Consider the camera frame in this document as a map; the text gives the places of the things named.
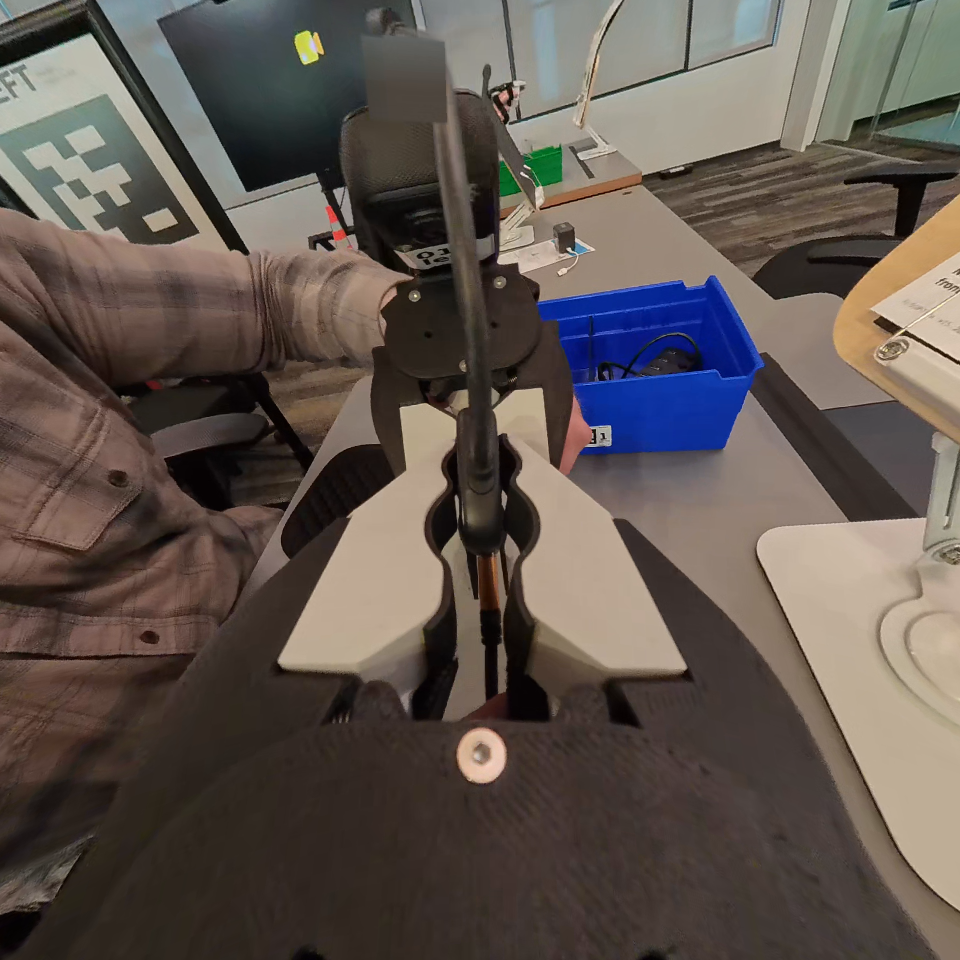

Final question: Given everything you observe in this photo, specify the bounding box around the person's left hand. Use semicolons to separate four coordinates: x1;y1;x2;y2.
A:
558;393;597;469

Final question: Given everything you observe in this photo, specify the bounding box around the wooden side table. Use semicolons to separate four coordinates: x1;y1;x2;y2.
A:
510;143;646;208

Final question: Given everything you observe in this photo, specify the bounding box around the slim hub black cable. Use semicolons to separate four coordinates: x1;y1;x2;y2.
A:
360;8;504;436

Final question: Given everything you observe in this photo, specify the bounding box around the white stand base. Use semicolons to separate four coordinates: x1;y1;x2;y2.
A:
758;435;960;909

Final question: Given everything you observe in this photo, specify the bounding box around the blue plastic bin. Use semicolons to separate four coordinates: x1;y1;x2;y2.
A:
537;275;763;454

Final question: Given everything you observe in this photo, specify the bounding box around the orange usb cable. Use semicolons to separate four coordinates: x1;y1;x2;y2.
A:
473;552;504;706

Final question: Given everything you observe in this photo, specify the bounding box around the person's left forearm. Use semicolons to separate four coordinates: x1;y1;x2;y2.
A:
150;240;409;373

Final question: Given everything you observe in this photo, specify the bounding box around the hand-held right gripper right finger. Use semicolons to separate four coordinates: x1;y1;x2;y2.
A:
503;437;688;718

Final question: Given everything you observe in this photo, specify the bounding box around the black wrist rest pad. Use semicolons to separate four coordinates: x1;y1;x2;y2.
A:
281;443;399;559

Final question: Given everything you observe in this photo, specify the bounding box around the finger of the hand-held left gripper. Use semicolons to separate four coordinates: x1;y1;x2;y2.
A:
492;387;553;477
398;395;477;481

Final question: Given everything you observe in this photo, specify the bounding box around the green plastic bin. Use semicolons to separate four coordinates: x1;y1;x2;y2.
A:
500;146;564;193

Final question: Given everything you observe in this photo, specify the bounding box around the white desk lamp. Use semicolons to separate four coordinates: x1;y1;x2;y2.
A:
575;0;625;160

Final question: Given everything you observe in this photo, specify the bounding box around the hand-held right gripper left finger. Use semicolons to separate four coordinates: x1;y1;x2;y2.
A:
278;440;459;718

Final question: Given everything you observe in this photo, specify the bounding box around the printed tag board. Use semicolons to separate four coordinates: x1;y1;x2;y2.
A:
0;0;249;256

